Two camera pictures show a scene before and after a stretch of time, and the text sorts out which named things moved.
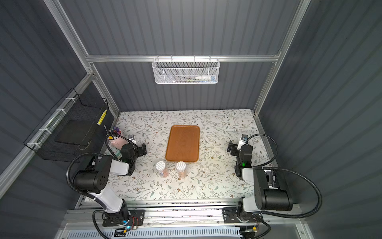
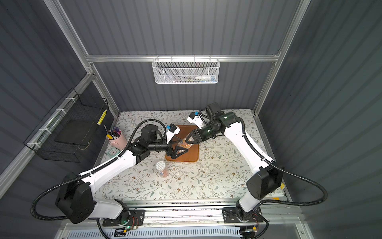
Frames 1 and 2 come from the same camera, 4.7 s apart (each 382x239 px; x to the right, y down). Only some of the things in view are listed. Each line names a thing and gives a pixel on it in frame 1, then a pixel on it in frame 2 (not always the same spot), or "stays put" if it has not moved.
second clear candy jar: (160, 166) stays put
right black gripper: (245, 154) → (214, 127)
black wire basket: (67, 131) stays put
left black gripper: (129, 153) → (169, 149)
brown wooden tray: (183, 143) stays put
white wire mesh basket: (186, 70) stays put
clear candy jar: (181, 167) → (183, 143)
